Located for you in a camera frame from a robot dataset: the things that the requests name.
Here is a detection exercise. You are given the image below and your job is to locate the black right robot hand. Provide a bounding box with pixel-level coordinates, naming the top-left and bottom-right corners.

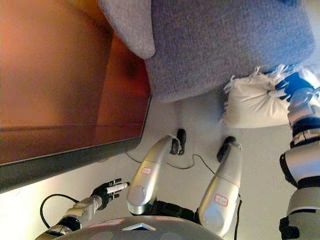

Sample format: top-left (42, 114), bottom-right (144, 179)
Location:
top-left (274, 72), bottom-right (315, 101)

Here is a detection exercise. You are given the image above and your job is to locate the brown table with dark base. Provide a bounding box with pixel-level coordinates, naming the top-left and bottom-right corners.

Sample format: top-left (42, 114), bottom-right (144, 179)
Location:
top-left (0, 0), bottom-right (153, 195)

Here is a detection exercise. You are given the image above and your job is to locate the grey fabric armchair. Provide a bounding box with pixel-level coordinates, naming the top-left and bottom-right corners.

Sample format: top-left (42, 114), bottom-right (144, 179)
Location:
top-left (98, 0), bottom-right (317, 104)

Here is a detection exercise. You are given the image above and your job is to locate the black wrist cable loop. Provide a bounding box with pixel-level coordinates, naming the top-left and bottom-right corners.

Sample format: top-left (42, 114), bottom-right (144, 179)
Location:
top-left (39, 193), bottom-right (80, 230)

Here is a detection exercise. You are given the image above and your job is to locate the silver right robot leg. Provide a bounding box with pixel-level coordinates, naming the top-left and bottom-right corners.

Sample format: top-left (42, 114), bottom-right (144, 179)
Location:
top-left (197, 142), bottom-right (244, 238)

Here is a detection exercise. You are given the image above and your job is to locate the white fringed pillow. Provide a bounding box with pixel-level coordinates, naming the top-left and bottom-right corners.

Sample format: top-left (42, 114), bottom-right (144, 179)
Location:
top-left (220, 64), bottom-right (320, 129)

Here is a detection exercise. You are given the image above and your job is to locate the thin black floor cable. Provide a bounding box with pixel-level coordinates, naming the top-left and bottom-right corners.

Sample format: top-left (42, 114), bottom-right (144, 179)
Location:
top-left (124, 150), bottom-right (216, 175)

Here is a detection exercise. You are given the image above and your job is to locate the grey robot torso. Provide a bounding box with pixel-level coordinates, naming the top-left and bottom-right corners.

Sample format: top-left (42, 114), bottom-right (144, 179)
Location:
top-left (53, 199), bottom-right (226, 240)

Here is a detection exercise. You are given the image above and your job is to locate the black robot foot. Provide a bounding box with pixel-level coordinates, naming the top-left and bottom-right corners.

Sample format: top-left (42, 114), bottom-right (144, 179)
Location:
top-left (176, 128), bottom-right (187, 155)
top-left (216, 135), bottom-right (237, 163)

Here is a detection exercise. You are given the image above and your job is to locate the black left robot foot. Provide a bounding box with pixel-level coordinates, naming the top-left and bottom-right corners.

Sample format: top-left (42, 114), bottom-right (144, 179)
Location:
top-left (176, 128), bottom-right (187, 155)

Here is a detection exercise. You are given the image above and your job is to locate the black right robot foot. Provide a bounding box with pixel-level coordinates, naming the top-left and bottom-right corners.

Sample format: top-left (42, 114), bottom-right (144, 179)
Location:
top-left (216, 135), bottom-right (237, 163)

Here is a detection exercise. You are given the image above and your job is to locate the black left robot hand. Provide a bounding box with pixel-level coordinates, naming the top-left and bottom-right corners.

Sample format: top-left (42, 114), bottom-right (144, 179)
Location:
top-left (90, 177), bottom-right (131, 211)

